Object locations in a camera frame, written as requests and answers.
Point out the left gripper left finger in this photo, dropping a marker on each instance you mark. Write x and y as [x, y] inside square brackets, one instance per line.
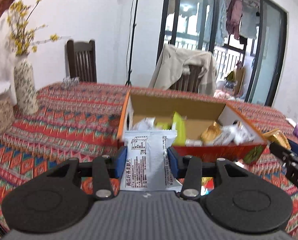
[63, 195]

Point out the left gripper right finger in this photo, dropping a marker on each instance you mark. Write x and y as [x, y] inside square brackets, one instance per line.
[231, 196]

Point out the gold snack packet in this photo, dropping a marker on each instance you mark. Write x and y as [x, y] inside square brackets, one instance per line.
[276, 135]

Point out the white cracker snack packet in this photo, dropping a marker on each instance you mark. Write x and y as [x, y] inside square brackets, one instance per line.
[147, 166]

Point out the clear jar with snacks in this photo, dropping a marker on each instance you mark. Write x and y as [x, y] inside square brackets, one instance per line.
[6, 112]

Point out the patterned red tablecloth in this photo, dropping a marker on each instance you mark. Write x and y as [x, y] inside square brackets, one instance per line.
[82, 121]

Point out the red pumpkin cardboard box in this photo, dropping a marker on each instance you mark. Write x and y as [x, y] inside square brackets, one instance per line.
[200, 112]

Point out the green snack packet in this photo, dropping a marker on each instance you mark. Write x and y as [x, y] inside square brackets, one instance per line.
[177, 123]

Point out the silver foil wrapper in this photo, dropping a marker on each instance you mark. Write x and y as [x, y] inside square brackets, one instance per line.
[70, 82]

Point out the floral ceramic vase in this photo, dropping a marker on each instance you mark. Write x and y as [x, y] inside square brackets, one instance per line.
[24, 85]

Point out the chair under jacket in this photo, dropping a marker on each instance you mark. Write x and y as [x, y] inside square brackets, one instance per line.
[189, 80]

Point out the hanging light blue garment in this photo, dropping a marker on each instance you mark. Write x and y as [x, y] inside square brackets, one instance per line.
[221, 30]

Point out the dark wooden chair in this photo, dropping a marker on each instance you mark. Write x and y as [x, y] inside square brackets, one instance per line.
[82, 60]

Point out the beige jacket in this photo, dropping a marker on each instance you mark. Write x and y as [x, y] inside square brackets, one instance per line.
[173, 62]

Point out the black light stand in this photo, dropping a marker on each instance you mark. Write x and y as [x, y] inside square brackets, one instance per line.
[131, 35]

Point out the hanging pink garment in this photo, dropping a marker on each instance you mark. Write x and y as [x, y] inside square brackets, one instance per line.
[234, 15]

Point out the yellow flower branches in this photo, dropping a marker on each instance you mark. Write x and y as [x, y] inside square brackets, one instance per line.
[22, 38]

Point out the sliding glass door frame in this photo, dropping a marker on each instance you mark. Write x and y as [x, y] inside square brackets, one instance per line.
[251, 66]

